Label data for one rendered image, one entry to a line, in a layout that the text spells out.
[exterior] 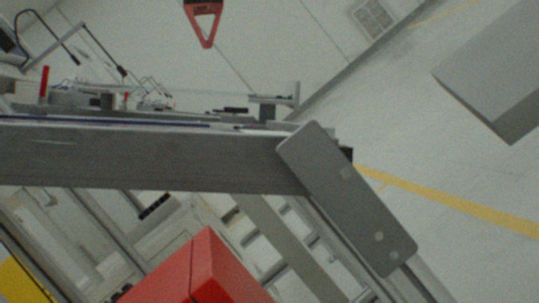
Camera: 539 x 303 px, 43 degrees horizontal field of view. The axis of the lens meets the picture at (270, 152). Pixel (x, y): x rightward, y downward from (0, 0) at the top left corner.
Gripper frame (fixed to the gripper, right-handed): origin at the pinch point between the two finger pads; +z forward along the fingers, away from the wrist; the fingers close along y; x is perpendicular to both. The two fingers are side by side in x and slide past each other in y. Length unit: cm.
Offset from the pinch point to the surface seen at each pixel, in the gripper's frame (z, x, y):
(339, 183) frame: 19, 11, 54
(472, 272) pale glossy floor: 64, 69, -67
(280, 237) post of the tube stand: 44, 14, -47
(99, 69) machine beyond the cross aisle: -28, -87, -460
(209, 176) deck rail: 18, -1, 50
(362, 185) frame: 20, 13, 54
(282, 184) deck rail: 19, 6, 50
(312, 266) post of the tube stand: 52, 21, -47
